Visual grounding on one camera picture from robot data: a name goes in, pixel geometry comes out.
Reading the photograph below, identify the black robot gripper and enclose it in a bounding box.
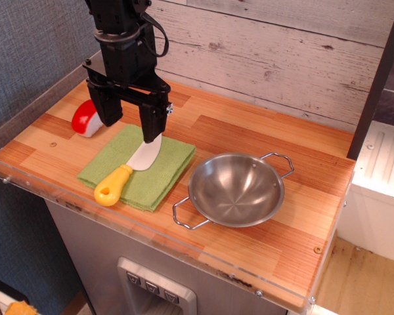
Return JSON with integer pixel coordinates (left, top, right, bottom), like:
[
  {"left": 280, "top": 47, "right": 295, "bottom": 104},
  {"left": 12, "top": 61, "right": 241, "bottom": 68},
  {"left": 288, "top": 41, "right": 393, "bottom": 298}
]
[{"left": 83, "top": 23, "right": 170, "bottom": 143}]

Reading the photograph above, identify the red and white toy bun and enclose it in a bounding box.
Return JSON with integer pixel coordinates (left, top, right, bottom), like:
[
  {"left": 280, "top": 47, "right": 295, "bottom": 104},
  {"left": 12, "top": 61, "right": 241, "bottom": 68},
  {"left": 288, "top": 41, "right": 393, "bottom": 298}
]
[{"left": 72, "top": 100, "right": 103, "bottom": 138}]

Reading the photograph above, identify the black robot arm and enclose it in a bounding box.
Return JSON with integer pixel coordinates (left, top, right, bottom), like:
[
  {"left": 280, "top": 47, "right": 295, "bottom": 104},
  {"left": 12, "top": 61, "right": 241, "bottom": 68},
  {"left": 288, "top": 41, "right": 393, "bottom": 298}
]
[{"left": 83, "top": 1, "right": 171, "bottom": 143}]

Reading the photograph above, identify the green folded cloth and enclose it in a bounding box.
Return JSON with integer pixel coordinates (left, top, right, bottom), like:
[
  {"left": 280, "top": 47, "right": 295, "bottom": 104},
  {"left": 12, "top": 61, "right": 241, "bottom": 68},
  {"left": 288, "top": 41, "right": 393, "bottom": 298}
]
[{"left": 77, "top": 124, "right": 196, "bottom": 211}]

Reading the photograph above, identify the clear acrylic table guard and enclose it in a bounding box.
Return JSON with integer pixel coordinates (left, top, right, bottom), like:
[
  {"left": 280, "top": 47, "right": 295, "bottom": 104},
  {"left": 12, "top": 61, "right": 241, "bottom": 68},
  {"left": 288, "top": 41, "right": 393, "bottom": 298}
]
[{"left": 0, "top": 156, "right": 319, "bottom": 308}]

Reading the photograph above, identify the grey toy fridge cabinet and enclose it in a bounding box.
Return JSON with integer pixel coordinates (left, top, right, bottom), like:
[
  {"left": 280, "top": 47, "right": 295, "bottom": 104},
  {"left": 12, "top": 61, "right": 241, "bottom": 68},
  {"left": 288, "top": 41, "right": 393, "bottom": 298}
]
[{"left": 46, "top": 201, "right": 287, "bottom": 314}]

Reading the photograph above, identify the silver dispenser panel with buttons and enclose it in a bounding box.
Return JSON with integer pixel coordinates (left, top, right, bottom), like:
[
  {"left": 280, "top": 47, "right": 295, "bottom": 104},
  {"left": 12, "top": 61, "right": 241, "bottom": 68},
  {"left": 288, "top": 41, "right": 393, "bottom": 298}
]
[{"left": 117, "top": 257, "right": 198, "bottom": 314}]

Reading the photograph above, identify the orange object at corner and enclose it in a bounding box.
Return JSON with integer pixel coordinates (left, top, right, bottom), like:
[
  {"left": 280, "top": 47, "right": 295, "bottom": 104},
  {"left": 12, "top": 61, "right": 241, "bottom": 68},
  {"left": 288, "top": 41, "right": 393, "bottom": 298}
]
[{"left": 5, "top": 301, "right": 39, "bottom": 315}]

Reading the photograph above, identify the white toy sink unit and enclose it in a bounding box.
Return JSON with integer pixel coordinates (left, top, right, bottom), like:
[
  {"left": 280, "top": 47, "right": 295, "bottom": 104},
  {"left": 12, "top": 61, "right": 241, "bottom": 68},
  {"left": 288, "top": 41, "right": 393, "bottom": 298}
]
[{"left": 337, "top": 121, "right": 394, "bottom": 260}]

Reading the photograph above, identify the yellow handled toy knife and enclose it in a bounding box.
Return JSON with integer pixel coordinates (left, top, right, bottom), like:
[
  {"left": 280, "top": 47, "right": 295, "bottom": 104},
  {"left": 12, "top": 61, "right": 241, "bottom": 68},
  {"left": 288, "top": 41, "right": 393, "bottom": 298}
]
[{"left": 94, "top": 134, "right": 162, "bottom": 207}]

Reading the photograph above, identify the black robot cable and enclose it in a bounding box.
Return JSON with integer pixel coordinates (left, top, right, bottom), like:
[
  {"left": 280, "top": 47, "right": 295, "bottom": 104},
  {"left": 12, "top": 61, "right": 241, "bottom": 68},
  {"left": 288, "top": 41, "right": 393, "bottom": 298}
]
[{"left": 138, "top": 12, "right": 169, "bottom": 58}]

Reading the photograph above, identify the steel bowl with wire handles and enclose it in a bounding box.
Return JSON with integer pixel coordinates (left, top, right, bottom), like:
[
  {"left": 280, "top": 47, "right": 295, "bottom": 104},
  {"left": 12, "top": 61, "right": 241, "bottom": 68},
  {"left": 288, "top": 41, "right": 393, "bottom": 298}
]
[{"left": 173, "top": 152, "right": 295, "bottom": 230}]

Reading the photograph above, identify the dark grey vertical post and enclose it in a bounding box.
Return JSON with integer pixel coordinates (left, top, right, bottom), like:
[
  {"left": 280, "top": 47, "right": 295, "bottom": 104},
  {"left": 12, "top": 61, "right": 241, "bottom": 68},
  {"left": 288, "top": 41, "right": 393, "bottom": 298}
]
[{"left": 347, "top": 22, "right": 394, "bottom": 160}]

